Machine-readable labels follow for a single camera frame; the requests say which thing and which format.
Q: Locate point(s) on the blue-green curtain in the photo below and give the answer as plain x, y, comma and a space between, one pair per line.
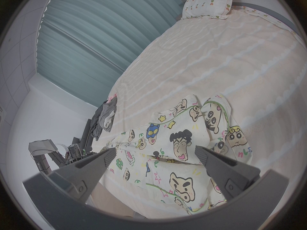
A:
115, 20
72, 66

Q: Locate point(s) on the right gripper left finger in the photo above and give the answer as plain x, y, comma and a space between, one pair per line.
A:
91, 171

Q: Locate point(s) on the grey bedside table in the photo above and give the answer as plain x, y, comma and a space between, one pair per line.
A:
179, 17

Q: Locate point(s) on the white printed pillow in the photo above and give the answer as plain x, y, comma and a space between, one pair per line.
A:
208, 1

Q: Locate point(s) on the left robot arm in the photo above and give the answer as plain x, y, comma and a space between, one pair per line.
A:
43, 150

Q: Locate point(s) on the grey knit garment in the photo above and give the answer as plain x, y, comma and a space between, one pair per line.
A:
108, 118

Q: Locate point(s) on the dark grey garment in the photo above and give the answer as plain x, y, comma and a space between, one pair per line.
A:
97, 133

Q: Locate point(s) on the white printed pyjama top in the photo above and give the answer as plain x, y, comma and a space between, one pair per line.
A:
168, 147

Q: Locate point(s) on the dark grey chest of drawers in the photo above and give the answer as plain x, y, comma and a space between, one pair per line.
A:
85, 134

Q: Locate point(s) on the pink garment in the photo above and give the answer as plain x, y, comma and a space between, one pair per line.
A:
112, 97

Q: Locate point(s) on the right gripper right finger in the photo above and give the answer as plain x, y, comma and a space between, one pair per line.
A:
223, 171

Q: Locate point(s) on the bed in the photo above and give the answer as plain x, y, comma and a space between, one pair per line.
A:
215, 63

